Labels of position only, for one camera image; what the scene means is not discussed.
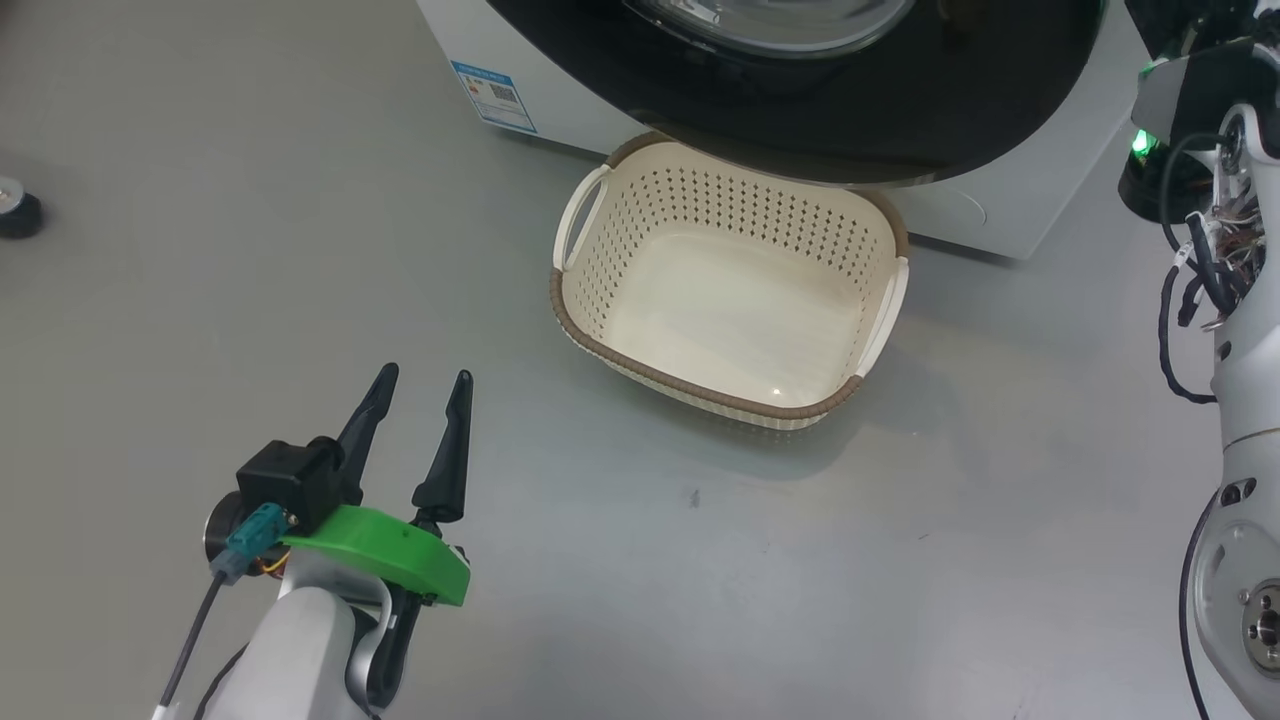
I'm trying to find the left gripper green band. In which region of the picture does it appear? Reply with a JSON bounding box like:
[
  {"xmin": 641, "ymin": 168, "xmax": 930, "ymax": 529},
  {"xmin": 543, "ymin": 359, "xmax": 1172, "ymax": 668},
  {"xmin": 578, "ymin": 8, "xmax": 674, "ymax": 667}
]
[{"xmin": 205, "ymin": 362, "xmax": 475, "ymax": 703}]

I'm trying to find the cream basket with brown rim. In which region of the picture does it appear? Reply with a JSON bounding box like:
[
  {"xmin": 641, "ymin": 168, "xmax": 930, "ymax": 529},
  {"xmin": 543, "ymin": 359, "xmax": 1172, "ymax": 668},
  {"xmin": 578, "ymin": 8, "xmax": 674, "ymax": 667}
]
[{"xmin": 549, "ymin": 132, "xmax": 911, "ymax": 432}]

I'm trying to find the blue energy label sticker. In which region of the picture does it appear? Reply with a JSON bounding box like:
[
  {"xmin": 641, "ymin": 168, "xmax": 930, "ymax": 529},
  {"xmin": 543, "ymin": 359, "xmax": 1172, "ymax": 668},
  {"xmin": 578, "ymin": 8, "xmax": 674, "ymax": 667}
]
[{"xmin": 450, "ymin": 60, "xmax": 539, "ymax": 135}]

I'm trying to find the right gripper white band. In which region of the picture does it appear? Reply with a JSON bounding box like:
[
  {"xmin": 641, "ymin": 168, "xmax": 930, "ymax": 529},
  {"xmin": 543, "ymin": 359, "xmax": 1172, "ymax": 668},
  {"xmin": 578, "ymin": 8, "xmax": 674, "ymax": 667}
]
[{"xmin": 1118, "ymin": 40, "xmax": 1280, "ymax": 223}]

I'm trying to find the white front-load washing machine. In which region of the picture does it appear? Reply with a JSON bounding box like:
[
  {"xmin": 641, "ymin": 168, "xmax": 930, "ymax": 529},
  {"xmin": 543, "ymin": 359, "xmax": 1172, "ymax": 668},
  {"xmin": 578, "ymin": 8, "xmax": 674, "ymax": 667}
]
[{"xmin": 415, "ymin": 0, "xmax": 1151, "ymax": 262}]

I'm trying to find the round black glass machine door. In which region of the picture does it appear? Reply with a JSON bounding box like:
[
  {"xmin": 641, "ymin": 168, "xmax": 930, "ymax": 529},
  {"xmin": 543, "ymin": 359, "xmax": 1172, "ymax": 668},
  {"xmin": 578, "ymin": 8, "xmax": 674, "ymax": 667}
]
[{"xmin": 485, "ymin": 0, "xmax": 1107, "ymax": 187}]

